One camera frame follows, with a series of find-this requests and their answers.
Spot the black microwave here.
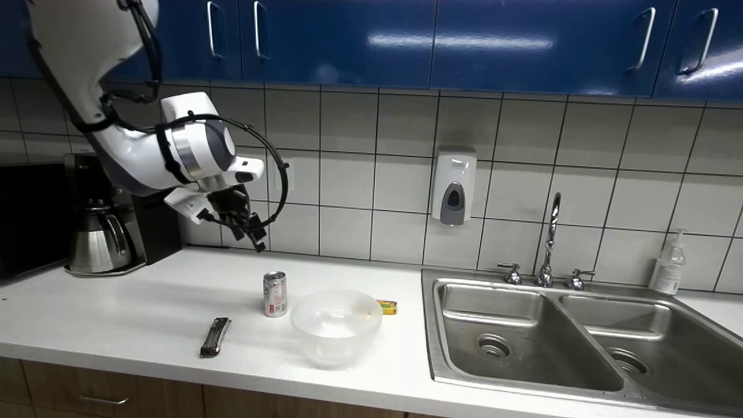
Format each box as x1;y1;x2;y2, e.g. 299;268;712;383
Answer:
0;161;77;286

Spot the steel coffee pot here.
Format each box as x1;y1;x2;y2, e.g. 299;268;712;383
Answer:
68;198;135;279

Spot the black coffee maker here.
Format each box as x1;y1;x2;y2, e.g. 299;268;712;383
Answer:
64;152;187;275

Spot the chrome faucet handle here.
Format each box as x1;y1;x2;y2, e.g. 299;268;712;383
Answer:
566;268;597;293
498;262;525;288

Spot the wooden drawer front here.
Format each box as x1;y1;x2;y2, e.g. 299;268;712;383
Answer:
21;360;210;418

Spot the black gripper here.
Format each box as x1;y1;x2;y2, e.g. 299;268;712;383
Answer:
203;182;269;256

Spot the clear soap bottle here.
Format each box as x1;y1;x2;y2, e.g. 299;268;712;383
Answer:
649;230;691;298

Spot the steel double sink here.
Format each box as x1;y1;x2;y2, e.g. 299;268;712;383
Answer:
420;268;743;418

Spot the silver red soda can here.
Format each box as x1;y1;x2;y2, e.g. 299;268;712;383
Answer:
261;270;290;321

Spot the metal drawer handle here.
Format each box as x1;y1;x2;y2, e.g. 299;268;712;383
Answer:
74;392;132;408

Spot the white wall soap dispenser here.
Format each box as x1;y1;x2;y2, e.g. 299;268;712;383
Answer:
429;149;482;228

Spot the silver cabinet handle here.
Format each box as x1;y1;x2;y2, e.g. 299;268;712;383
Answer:
631;5;659;75
203;0;223;61
252;0;272;61
681;7;723;77

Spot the blue cabinet door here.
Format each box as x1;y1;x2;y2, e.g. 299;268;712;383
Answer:
114;0;237;87
429;0;678;100
230;0;436;90
652;0;743;104

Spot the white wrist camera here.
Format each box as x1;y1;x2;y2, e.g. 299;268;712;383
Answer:
164;187;217;228

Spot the chrome faucet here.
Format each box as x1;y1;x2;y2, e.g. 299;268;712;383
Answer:
533;190;564;288

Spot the black remote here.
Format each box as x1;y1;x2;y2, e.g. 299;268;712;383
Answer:
201;314;234;360

